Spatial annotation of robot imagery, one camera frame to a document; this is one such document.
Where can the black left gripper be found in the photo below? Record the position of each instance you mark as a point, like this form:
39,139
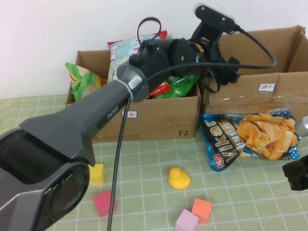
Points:
216,62

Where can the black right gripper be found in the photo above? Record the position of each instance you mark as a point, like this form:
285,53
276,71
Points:
297,173

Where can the blue Vikar shrimp chips bag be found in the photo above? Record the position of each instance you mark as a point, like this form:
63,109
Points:
252,137

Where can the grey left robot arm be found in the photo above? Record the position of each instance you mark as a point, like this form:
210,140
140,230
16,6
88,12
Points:
72,130

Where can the green snack bag with 50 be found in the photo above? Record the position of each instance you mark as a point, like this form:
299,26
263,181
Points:
180,84

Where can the large white red snack bag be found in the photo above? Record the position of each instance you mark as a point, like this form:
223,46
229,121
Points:
120,51

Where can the plain taped cardboard box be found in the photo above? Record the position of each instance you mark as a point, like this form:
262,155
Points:
240,106

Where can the white sticker label red writing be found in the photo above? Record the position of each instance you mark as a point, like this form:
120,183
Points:
267,87
132,114

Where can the green checked tablecloth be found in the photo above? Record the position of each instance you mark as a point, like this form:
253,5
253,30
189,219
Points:
240,192

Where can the cardboard box with F2 print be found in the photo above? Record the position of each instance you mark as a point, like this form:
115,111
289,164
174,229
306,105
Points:
168,115

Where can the orange foam cube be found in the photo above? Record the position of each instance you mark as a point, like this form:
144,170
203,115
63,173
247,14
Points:
201,209

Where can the yellow rubber duck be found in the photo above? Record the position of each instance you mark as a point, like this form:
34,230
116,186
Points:
179,180

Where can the pink foam cube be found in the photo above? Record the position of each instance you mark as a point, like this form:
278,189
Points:
186,220

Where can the green potato chips bag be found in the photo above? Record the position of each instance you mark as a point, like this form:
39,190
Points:
81,81

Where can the yellow foam cube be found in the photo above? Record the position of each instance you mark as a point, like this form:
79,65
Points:
98,174

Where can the red foam cube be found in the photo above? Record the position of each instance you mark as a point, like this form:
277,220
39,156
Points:
102,203

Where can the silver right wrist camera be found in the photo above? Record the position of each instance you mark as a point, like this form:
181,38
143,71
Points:
303,126

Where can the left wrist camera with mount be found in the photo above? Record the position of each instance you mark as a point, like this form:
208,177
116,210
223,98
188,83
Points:
214,16

